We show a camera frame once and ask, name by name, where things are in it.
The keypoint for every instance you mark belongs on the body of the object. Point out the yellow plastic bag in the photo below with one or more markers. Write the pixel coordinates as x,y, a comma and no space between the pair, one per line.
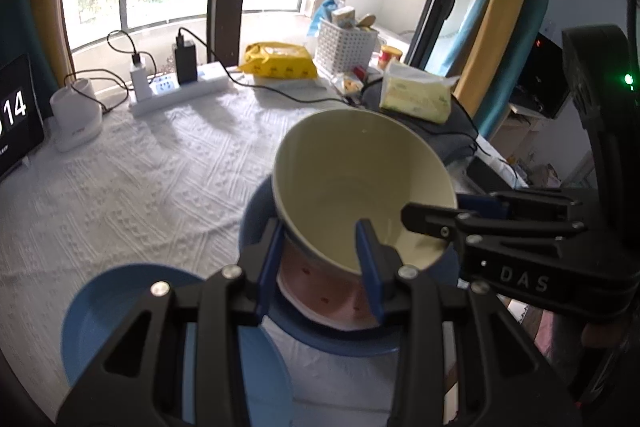
280,62

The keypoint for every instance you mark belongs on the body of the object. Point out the white charger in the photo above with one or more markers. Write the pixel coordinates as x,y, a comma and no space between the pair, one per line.
141,79

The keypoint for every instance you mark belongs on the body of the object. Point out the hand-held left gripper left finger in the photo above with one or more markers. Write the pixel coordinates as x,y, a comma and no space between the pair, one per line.
267,262

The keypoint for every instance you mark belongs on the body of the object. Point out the cream bowl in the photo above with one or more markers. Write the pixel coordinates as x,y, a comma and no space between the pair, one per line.
350,167

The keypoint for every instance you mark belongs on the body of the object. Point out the white lattice basket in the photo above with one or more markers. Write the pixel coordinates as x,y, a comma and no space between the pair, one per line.
345,47

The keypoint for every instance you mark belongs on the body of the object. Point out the brown wooden utensil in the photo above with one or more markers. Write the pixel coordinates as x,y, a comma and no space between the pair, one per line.
366,21

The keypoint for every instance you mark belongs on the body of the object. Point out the black phone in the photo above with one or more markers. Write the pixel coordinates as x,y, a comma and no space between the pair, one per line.
487,174

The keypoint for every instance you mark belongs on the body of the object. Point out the dark grey cloth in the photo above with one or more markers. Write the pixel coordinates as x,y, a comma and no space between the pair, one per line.
450,142

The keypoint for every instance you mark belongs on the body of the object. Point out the large blue bowl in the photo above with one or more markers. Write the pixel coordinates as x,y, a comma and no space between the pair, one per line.
255,217

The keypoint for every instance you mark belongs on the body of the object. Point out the white textured tablecloth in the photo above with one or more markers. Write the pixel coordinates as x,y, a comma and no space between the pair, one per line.
150,187

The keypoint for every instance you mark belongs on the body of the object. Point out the blue plastic bag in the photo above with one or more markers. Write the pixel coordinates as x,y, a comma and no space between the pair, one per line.
320,19

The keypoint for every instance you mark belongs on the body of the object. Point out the cartoon print tissue packet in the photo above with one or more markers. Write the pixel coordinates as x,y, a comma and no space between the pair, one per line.
351,86

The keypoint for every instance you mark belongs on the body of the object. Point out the yellow-lid can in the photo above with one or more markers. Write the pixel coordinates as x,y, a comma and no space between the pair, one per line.
391,57

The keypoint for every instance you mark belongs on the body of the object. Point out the light blue plate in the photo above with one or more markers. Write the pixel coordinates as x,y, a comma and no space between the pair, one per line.
270,382

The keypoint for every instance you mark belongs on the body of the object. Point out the red box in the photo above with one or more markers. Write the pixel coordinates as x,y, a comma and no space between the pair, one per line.
361,73

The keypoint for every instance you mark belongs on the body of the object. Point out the white power strip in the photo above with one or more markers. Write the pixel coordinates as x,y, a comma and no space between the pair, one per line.
210,78

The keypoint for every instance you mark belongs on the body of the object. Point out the black monitor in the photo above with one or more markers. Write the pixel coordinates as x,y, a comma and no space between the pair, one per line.
545,77

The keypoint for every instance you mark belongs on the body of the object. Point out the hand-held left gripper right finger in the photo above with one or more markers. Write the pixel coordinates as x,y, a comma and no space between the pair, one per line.
371,267

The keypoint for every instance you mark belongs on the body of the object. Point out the pink speckled bowl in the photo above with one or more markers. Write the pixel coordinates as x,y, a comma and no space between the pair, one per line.
320,287

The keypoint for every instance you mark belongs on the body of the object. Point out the black charger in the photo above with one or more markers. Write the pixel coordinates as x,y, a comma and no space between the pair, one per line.
186,62

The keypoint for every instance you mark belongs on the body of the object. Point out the yellow tissue pack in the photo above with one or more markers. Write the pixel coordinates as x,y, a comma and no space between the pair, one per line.
410,94

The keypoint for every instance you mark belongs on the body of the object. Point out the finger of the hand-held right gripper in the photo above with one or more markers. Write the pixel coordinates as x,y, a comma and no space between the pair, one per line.
480,204
430,222

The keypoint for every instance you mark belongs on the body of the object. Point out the yellow curtain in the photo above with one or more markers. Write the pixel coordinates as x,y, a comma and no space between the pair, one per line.
47,32
505,32

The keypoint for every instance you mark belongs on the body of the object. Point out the black tablet clock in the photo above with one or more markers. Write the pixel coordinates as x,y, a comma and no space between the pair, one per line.
20,127

